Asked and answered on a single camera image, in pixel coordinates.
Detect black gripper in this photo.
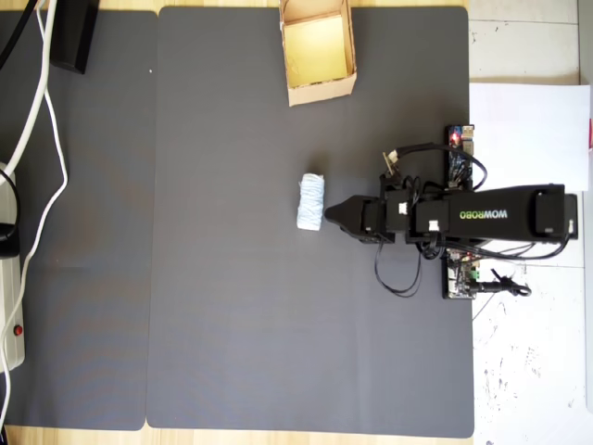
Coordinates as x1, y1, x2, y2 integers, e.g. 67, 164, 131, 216
323, 194, 397, 246

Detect clear plastic bottle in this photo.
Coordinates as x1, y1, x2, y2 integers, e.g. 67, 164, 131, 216
296, 172, 326, 233

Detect open cardboard box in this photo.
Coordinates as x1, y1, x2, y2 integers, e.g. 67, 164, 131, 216
278, 0, 359, 108

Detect circuit board with green terminal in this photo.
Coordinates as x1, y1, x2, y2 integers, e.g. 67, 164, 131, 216
441, 248, 481, 300

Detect circuit board with red LED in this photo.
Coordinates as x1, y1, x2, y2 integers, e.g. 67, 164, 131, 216
445, 123, 479, 191

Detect large dark grey mat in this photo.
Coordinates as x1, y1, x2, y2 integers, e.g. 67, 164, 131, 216
145, 5, 476, 439

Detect black barrel power plug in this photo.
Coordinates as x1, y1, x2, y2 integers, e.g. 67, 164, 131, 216
476, 267, 533, 299

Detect yellow foam pad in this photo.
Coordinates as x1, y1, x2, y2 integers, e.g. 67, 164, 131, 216
283, 13, 353, 88

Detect white paper sheet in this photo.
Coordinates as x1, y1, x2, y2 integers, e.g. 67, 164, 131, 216
468, 82, 592, 194

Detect small dark grey mat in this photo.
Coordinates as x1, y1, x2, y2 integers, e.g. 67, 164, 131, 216
0, 9, 159, 432

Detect black rectangular stand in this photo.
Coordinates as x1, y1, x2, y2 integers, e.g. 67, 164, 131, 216
49, 0, 101, 75

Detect white power strip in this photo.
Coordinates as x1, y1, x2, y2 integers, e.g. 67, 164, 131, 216
0, 161, 27, 372

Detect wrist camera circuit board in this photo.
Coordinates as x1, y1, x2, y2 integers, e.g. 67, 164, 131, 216
382, 148, 402, 180

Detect thin black servo cable loop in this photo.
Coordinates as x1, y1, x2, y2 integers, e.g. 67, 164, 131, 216
373, 240, 423, 298

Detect thick black camera cable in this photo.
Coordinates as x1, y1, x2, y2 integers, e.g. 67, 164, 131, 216
393, 141, 489, 193

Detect thin white cable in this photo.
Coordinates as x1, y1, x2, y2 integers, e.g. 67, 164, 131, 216
0, 6, 69, 421

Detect thick white cable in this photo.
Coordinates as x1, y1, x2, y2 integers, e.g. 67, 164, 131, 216
0, 0, 61, 175

